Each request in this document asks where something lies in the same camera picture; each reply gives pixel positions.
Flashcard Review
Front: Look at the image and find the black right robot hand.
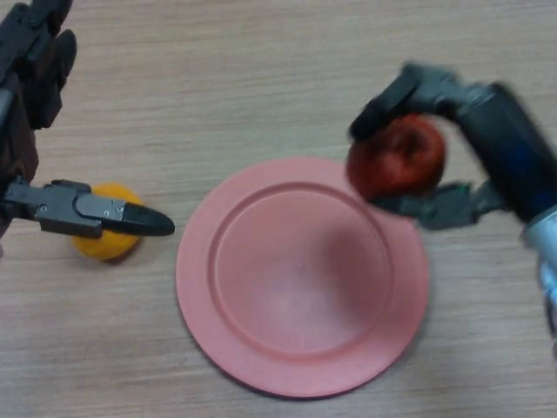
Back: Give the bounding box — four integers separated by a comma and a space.
349, 63, 557, 232

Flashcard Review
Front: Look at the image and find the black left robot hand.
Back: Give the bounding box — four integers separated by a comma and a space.
0, 0, 176, 239

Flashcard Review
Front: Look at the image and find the red apple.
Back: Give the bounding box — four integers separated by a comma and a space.
346, 113, 446, 202

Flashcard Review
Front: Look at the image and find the pink round plate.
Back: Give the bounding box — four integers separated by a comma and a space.
176, 157, 432, 400

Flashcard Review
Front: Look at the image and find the orange round fruit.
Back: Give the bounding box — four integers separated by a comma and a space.
70, 181, 144, 262

